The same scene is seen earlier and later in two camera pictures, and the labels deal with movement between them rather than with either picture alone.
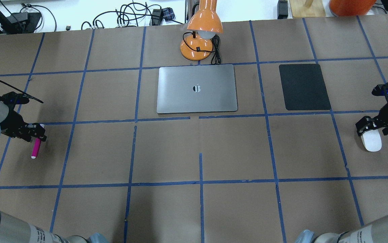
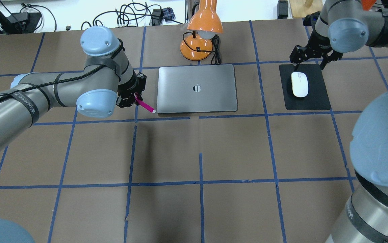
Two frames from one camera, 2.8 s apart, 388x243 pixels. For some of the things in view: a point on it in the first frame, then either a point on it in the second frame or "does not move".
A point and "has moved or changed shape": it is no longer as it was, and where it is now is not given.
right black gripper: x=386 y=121 to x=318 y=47
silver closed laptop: x=198 y=88 does not move
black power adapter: x=282 y=9 does not move
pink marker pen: x=35 y=150 to x=143 y=104
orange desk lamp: x=205 y=23 does not move
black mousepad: x=304 y=87 does not move
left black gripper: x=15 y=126 to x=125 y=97
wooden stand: x=307 y=8 does not move
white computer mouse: x=372 y=140 has moved or changed shape
